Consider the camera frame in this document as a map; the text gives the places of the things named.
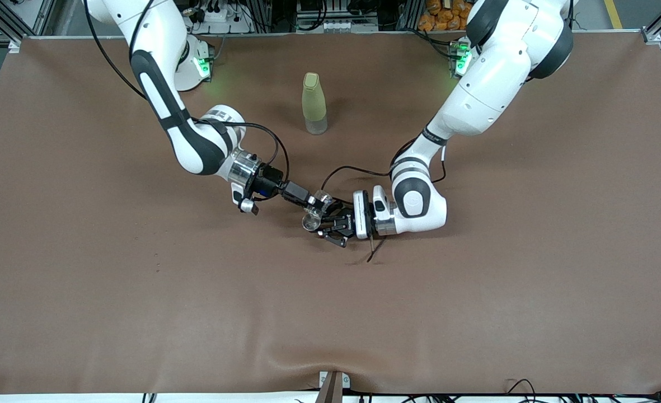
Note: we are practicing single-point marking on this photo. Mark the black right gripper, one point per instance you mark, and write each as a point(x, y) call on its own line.
point(270, 180)

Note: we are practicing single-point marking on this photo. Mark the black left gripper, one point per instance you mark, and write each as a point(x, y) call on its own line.
point(343, 223)

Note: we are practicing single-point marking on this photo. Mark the small clear glass cup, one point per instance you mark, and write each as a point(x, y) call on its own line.
point(323, 202)

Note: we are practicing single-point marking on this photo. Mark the steel cone jigger cup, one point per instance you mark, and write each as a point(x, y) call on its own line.
point(309, 224)

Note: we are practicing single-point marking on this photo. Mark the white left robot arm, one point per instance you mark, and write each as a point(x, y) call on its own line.
point(498, 84)

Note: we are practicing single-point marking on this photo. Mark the brown table mat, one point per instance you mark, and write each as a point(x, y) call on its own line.
point(330, 308)

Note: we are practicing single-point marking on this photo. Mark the yellow-green frosted bottle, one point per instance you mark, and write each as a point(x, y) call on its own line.
point(314, 101)

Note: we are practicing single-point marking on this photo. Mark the metal table edge clamp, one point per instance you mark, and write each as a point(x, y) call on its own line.
point(333, 383)

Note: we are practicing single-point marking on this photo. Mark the white power strip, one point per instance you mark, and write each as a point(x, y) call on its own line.
point(218, 19)

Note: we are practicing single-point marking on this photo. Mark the orange snack packets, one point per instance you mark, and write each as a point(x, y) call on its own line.
point(442, 17)

